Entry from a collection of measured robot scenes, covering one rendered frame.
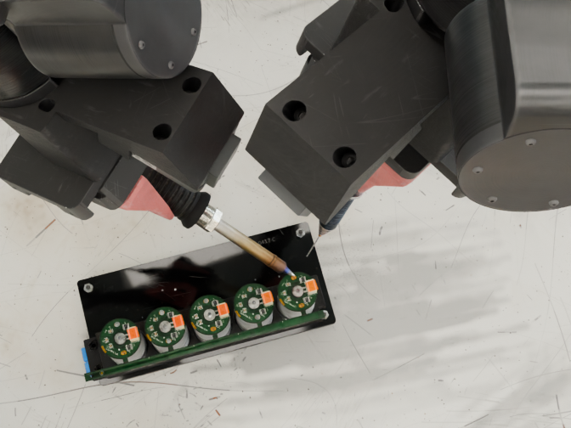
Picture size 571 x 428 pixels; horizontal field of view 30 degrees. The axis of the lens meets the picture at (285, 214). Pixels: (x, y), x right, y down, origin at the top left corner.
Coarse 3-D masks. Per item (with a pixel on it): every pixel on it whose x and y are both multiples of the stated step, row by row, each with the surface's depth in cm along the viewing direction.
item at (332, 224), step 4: (356, 192) 56; (364, 192) 57; (356, 196) 56; (360, 196) 57; (348, 200) 57; (352, 200) 57; (348, 204) 57; (344, 208) 58; (340, 212) 58; (344, 212) 58; (336, 216) 59; (340, 216) 59; (332, 220) 59; (336, 220) 59; (340, 220) 59; (320, 224) 60; (324, 224) 60; (328, 224) 60; (332, 224) 59; (336, 224) 60; (328, 228) 60; (332, 228) 60
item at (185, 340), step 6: (162, 312) 65; (162, 324) 65; (168, 324) 65; (162, 330) 65; (168, 330) 65; (186, 330) 66; (186, 336) 67; (180, 342) 66; (186, 342) 68; (156, 348) 68; (162, 348) 66; (174, 348) 66
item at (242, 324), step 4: (248, 300) 66; (252, 300) 66; (256, 300) 66; (248, 304) 65; (252, 304) 65; (256, 304) 65; (252, 308) 66; (256, 308) 66; (272, 312) 67; (236, 316) 67; (272, 316) 68; (236, 320) 69; (240, 320) 66; (264, 320) 66; (268, 320) 67; (240, 324) 68; (244, 324) 67; (248, 324) 66; (252, 324) 66; (256, 324) 66; (264, 324) 67; (240, 328) 70; (244, 328) 68; (248, 328) 68; (252, 328) 67
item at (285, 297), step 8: (296, 272) 66; (280, 280) 66; (288, 280) 66; (296, 280) 66; (304, 280) 66; (280, 288) 66; (288, 288) 66; (304, 288) 66; (280, 296) 66; (288, 296) 66; (304, 296) 66; (312, 296) 66; (288, 304) 66; (296, 304) 66; (304, 304) 66; (312, 304) 66
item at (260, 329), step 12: (276, 324) 65; (288, 324) 65; (216, 336) 65; (228, 336) 65; (240, 336) 65; (252, 336) 65; (168, 348) 65; (180, 348) 65; (192, 348) 65; (204, 348) 65; (144, 360) 64; (156, 360) 65; (96, 372) 64; (108, 372) 64; (120, 372) 64
